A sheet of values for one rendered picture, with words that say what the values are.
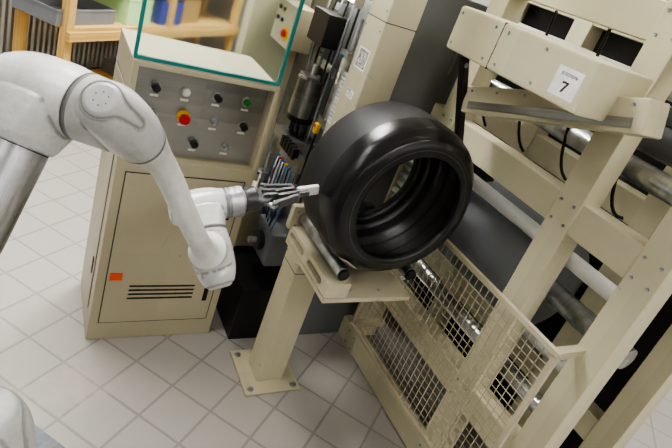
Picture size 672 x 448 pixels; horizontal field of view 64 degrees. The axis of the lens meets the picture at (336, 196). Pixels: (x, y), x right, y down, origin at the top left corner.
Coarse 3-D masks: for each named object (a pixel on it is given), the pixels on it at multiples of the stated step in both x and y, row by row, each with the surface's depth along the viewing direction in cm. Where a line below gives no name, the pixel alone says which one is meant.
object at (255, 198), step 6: (252, 186) 158; (246, 192) 155; (252, 192) 155; (258, 192) 160; (264, 192) 160; (270, 192) 160; (252, 198) 155; (258, 198) 155; (264, 198) 157; (270, 198) 158; (252, 204) 155; (258, 204) 156; (246, 210) 157; (252, 210) 157
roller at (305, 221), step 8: (304, 216) 200; (304, 224) 198; (312, 224) 196; (312, 232) 193; (320, 240) 189; (320, 248) 187; (328, 248) 185; (328, 256) 182; (328, 264) 182; (336, 264) 178; (344, 264) 179; (336, 272) 177; (344, 272) 176
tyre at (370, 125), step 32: (352, 128) 166; (384, 128) 160; (416, 128) 161; (448, 128) 170; (320, 160) 169; (352, 160) 158; (384, 160) 157; (416, 160) 200; (448, 160) 167; (320, 192) 166; (352, 192) 159; (416, 192) 206; (448, 192) 195; (320, 224) 169; (352, 224) 164; (384, 224) 206; (416, 224) 202; (448, 224) 184; (352, 256) 173; (384, 256) 181; (416, 256) 185
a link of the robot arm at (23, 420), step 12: (0, 396) 89; (12, 396) 89; (0, 408) 87; (12, 408) 88; (24, 408) 90; (0, 420) 85; (12, 420) 86; (24, 420) 89; (0, 432) 84; (12, 432) 86; (24, 432) 88; (0, 444) 84; (12, 444) 86; (24, 444) 88
